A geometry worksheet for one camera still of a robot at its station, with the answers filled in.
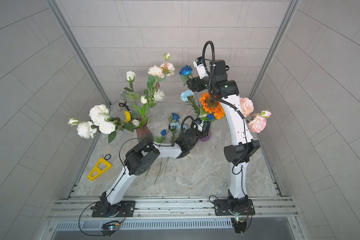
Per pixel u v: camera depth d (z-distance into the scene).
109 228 0.65
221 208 0.71
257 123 0.53
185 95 0.75
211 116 0.68
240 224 0.69
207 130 0.81
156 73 0.67
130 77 0.77
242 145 0.48
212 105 0.62
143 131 0.83
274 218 0.71
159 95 0.72
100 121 0.55
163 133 0.97
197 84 0.65
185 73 0.73
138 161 0.55
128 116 0.78
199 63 0.62
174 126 0.99
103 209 0.62
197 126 0.76
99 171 0.82
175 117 1.03
